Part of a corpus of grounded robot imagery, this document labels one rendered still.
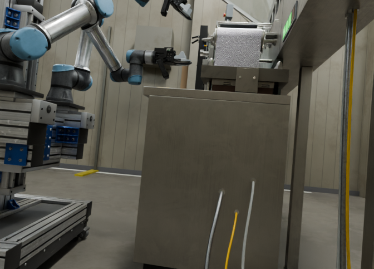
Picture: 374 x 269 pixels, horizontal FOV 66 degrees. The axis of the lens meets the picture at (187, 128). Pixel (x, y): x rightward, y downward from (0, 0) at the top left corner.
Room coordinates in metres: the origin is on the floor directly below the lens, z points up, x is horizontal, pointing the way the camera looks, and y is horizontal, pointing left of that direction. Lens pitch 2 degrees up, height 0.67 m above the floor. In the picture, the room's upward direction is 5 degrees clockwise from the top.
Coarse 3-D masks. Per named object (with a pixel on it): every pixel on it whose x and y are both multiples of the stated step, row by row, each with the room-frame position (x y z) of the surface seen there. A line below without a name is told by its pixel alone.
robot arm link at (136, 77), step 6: (132, 66) 1.57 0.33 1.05; (138, 66) 1.57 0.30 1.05; (126, 72) 1.59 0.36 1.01; (132, 72) 1.57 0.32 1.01; (138, 72) 1.57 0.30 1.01; (126, 78) 1.61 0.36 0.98; (132, 78) 1.57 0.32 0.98; (138, 78) 1.58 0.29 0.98; (132, 84) 1.62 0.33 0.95; (138, 84) 1.60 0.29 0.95
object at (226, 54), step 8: (216, 48) 1.54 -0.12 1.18; (224, 48) 1.53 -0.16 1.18; (232, 48) 1.53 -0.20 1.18; (240, 48) 1.52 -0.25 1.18; (248, 48) 1.51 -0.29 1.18; (256, 48) 1.51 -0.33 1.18; (216, 56) 1.54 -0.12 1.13; (224, 56) 1.53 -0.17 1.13; (232, 56) 1.52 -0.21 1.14; (240, 56) 1.52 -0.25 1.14; (248, 56) 1.51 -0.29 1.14; (256, 56) 1.51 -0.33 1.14; (216, 64) 1.54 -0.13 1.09; (224, 64) 1.53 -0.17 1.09; (232, 64) 1.52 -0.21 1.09; (240, 64) 1.52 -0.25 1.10; (248, 64) 1.51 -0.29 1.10; (256, 64) 1.51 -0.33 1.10
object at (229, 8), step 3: (228, 6) 2.10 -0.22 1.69; (231, 6) 2.11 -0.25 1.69; (225, 9) 2.16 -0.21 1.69; (228, 9) 2.10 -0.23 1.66; (231, 9) 2.11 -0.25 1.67; (225, 12) 2.14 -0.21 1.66; (228, 12) 2.10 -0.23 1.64; (231, 12) 2.11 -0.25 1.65; (225, 15) 2.13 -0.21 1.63; (228, 15) 2.10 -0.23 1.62; (231, 15) 2.11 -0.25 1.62; (225, 18) 2.14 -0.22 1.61; (231, 18) 2.13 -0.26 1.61
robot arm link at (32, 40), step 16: (80, 0) 1.29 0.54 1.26; (96, 0) 1.28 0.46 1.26; (64, 16) 1.20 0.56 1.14; (80, 16) 1.25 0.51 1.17; (96, 16) 1.31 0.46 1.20; (16, 32) 1.05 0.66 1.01; (32, 32) 1.07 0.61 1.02; (48, 32) 1.15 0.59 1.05; (64, 32) 1.21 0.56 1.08; (16, 48) 1.05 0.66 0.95; (32, 48) 1.08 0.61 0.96; (48, 48) 1.16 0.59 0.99
